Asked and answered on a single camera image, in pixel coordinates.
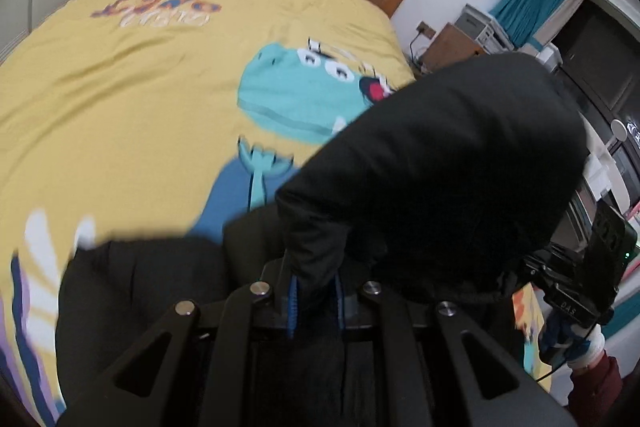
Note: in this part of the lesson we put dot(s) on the white printer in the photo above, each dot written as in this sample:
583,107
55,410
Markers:
480,27

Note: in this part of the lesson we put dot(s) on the white desk lamp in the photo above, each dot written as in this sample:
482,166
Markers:
620,129

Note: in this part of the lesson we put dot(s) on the wall socket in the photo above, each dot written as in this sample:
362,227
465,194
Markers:
425,30

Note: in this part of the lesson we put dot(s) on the wooden nightstand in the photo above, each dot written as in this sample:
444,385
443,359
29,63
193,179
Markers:
450,49

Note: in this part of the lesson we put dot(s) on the white desk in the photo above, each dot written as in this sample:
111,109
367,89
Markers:
600,187

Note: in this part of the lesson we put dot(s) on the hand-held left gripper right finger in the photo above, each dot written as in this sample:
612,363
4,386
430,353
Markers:
340,307

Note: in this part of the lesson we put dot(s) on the yellow printed bedsheet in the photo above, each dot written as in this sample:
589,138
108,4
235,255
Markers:
125,107

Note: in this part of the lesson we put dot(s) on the white storage box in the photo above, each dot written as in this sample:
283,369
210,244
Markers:
548,57

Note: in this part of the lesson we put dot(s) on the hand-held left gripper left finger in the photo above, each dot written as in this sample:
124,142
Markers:
292,307

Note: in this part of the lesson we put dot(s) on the person's right forearm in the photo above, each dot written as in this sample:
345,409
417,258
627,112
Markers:
597,387

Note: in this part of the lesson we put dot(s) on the teal curtain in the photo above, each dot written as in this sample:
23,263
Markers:
530,2

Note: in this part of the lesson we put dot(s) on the black puffer coat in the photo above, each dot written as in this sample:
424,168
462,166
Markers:
425,182

